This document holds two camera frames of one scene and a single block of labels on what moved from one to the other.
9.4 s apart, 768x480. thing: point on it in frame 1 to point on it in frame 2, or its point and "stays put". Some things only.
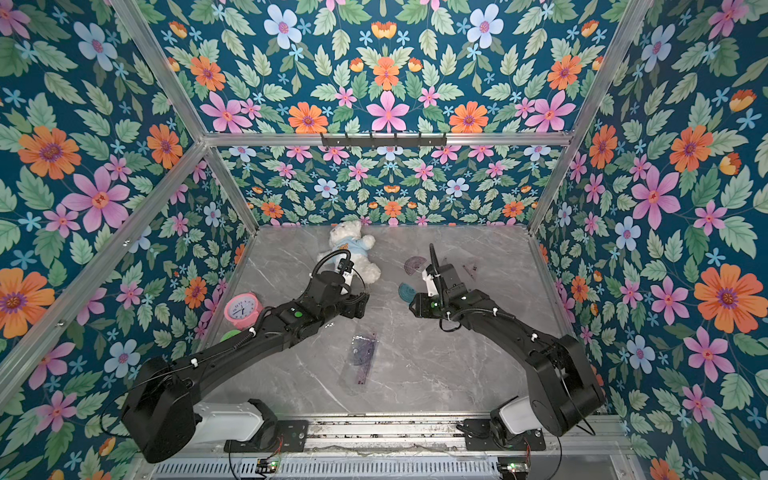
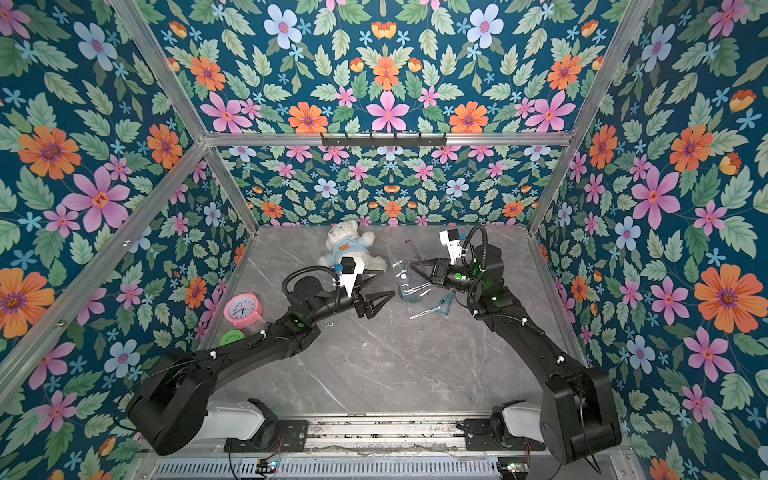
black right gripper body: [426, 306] to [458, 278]
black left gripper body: [348, 306] stays put
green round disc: [230, 334] stays put
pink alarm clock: [243, 309] stays put
